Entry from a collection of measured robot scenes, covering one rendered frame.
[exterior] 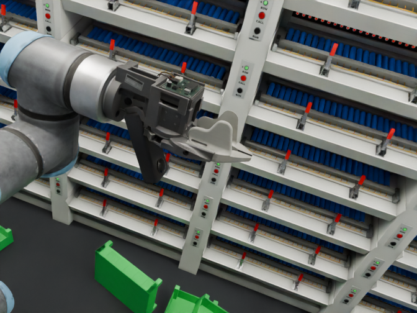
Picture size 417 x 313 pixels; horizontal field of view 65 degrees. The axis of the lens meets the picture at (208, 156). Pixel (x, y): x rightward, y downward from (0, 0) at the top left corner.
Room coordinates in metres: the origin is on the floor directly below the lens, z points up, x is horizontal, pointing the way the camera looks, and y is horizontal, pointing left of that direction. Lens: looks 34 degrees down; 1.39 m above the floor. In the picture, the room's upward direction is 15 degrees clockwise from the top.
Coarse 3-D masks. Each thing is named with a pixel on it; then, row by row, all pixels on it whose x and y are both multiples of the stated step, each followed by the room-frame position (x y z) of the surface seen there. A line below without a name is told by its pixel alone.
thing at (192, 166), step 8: (80, 128) 1.16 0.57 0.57; (88, 128) 1.16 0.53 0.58; (104, 136) 1.14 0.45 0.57; (112, 136) 1.15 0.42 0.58; (128, 144) 1.13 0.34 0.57; (176, 160) 1.10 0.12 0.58; (184, 160) 1.11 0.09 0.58; (184, 168) 1.08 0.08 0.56; (192, 168) 1.09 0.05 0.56; (200, 168) 1.09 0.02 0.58
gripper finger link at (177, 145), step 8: (160, 144) 0.36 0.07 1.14; (168, 144) 0.36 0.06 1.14; (176, 144) 0.36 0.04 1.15; (184, 144) 0.37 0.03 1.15; (176, 152) 0.36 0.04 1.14; (184, 152) 0.36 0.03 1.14; (192, 152) 0.36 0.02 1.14; (200, 152) 0.37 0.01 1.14; (208, 152) 0.37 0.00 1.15; (200, 160) 0.36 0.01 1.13; (208, 160) 0.36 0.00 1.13
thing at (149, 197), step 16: (80, 160) 1.16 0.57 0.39; (96, 160) 1.18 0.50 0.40; (80, 176) 1.11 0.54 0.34; (96, 176) 1.12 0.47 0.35; (112, 176) 1.14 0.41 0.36; (128, 176) 1.14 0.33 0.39; (112, 192) 1.07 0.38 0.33; (128, 192) 1.09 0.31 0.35; (144, 192) 1.10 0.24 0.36; (160, 192) 1.06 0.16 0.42; (176, 192) 1.12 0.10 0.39; (144, 208) 1.07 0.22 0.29; (160, 208) 1.05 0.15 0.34; (176, 208) 1.06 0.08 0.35; (192, 208) 1.06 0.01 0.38
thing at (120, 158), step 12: (84, 120) 1.21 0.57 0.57; (84, 132) 1.16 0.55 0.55; (84, 144) 1.10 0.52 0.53; (96, 144) 1.12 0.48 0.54; (120, 144) 1.14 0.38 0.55; (96, 156) 1.10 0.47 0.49; (108, 156) 1.07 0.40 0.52; (120, 156) 1.08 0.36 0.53; (132, 156) 1.10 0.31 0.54; (132, 168) 1.07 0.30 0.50; (180, 168) 1.09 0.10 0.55; (204, 168) 1.09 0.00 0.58; (168, 180) 1.04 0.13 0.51; (180, 180) 1.04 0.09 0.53; (192, 180) 1.05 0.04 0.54; (192, 192) 1.04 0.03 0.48
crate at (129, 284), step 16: (96, 256) 0.85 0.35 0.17; (112, 256) 0.84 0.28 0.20; (96, 272) 0.84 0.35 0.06; (112, 272) 0.81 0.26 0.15; (128, 272) 0.79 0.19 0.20; (112, 288) 0.80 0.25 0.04; (128, 288) 0.77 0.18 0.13; (144, 288) 0.74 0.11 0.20; (128, 304) 0.76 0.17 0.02; (144, 304) 0.73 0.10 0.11
